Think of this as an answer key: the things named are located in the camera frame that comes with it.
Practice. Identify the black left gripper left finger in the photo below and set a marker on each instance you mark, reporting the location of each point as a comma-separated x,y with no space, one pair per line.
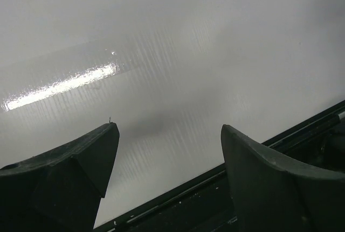
60,189

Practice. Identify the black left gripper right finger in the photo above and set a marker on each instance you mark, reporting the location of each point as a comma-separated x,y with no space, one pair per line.
274,192

